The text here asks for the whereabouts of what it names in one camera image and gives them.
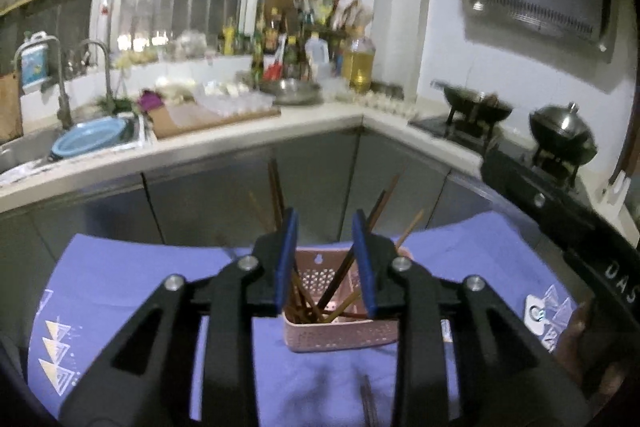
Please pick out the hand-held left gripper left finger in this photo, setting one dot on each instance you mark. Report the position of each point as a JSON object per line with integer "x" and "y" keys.
{"x": 286, "y": 262}

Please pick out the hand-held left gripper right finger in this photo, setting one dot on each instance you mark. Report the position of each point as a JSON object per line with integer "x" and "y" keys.
{"x": 364, "y": 262}

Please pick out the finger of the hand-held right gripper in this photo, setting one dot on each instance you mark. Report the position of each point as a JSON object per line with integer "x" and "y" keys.
{"x": 537, "y": 202}

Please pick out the bunch of wooden chopsticks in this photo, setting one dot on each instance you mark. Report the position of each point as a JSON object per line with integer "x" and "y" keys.
{"x": 275, "y": 192}

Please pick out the pink plastic utensil basket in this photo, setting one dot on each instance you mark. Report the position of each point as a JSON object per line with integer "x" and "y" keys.
{"x": 340, "y": 338}

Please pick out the brown single chopstick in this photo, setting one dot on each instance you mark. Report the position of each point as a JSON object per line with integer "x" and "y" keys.
{"x": 367, "y": 402}

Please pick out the person's right hand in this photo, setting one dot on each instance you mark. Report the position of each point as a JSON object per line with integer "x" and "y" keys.
{"x": 575, "y": 342}

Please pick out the black wok with lid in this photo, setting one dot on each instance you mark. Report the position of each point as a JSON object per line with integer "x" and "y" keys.
{"x": 562, "y": 133}

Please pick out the white plastic hook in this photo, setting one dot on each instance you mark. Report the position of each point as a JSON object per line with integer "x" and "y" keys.
{"x": 617, "y": 192}

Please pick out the white square device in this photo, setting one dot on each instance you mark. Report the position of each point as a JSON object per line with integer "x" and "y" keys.
{"x": 536, "y": 314}

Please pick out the grey kitchen cabinets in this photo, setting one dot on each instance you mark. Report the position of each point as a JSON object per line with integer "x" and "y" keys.
{"x": 225, "y": 187}

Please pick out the black gas stove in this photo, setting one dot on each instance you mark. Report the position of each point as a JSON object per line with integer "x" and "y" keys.
{"x": 450, "y": 127}

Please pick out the black open wok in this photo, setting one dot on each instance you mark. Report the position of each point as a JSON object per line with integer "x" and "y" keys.
{"x": 475, "y": 104}

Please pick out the kitchen counter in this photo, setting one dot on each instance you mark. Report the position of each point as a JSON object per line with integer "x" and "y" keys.
{"x": 310, "y": 119}

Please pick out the flat wooden cutting board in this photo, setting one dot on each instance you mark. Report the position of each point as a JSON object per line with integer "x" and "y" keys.
{"x": 210, "y": 123}

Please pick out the blue printed tablecloth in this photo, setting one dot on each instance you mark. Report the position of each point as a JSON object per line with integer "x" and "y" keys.
{"x": 125, "y": 282}

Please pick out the tray of eggs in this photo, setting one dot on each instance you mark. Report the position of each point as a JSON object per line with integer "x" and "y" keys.
{"x": 385, "y": 99}

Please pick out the cooking oil bottle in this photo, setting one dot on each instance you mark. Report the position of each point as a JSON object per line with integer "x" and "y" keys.
{"x": 360, "y": 67}

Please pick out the white plastic jug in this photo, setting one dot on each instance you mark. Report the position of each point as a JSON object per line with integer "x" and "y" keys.
{"x": 317, "y": 57}

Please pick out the purple vegetable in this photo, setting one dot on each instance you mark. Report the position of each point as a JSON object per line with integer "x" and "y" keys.
{"x": 148, "y": 101}

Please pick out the row of sauce bottles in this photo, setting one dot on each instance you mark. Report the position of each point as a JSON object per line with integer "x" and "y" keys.
{"x": 265, "y": 42}

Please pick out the blue plastic basin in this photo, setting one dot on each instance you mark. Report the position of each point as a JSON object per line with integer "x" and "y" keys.
{"x": 87, "y": 139}

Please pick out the curved steel faucet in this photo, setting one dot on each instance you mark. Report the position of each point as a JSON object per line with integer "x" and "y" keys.
{"x": 102, "y": 62}

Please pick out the steel sink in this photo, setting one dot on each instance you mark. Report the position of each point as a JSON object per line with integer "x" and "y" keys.
{"x": 30, "y": 147}

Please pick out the angular steel faucet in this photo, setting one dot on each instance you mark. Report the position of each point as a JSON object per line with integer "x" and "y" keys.
{"x": 60, "y": 77}

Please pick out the upright wooden cutting board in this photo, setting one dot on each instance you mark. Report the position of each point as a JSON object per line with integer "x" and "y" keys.
{"x": 10, "y": 107}

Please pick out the blue and white container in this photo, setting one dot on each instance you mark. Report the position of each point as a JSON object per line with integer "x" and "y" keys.
{"x": 34, "y": 62}

